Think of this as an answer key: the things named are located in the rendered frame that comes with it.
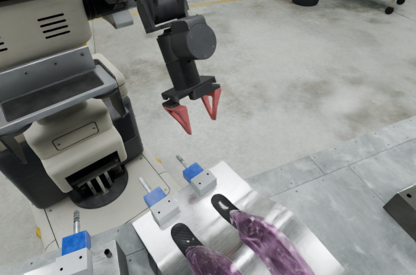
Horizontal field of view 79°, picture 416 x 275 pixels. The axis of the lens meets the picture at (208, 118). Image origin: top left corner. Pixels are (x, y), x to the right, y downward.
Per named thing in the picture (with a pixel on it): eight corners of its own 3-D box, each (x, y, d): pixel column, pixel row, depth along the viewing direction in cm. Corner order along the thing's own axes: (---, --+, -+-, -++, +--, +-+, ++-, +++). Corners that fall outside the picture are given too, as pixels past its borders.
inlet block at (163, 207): (133, 189, 62) (128, 178, 59) (151, 178, 65) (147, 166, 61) (161, 231, 55) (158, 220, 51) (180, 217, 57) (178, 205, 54)
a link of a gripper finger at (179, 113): (216, 126, 54) (203, 85, 50) (189, 143, 50) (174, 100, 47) (199, 121, 59) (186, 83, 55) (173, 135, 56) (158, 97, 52)
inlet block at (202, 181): (169, 166, 67) (168, 153, 64) (185, 157, 70) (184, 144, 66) (200, 202, 60) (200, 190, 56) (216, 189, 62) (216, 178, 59)
